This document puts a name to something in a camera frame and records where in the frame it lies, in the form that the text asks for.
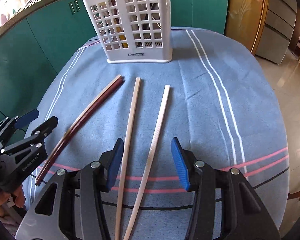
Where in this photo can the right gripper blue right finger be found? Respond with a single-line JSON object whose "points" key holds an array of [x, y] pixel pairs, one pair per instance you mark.
{"points": [[244, 216]]}

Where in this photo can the person's hand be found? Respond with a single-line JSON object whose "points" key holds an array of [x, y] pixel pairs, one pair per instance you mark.
{"points": [[19, 199]]}

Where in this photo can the beige wooden chopstick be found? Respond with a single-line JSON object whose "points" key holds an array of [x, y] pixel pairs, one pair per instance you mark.
{"points": [[124, 161]]}

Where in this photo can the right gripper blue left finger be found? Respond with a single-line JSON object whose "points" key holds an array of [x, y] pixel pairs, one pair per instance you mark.
{"points": [[69, 206]]}

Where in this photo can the teal lower kitchen cabinets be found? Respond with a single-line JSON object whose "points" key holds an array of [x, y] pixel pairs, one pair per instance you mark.
{"points": [[35, 49]]}

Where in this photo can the silver refrigerator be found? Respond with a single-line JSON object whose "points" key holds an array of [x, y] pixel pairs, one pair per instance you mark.
{"points": [[278, 30]]}

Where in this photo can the gold handled spoon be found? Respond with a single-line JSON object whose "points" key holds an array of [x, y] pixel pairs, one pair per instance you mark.
{"points": [[122, 37]]}

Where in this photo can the blue striped table cloth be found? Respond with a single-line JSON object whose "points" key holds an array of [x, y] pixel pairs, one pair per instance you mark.
{"points": [[220, 107]]}

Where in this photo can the wooden glass sliding door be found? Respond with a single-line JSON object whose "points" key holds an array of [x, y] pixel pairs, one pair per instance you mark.
{"points": [[245, 22]]}

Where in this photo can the white plastic utensil basket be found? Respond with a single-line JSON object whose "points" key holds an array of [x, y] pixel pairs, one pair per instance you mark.
{"points": [[146, 24]]}

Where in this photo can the cream white chopstick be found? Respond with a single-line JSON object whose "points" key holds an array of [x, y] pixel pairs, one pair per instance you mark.
{"points": [[149, 162]]}

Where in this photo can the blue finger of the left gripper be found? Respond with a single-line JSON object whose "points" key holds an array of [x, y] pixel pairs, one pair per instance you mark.
{"points": [[26, 119]]}

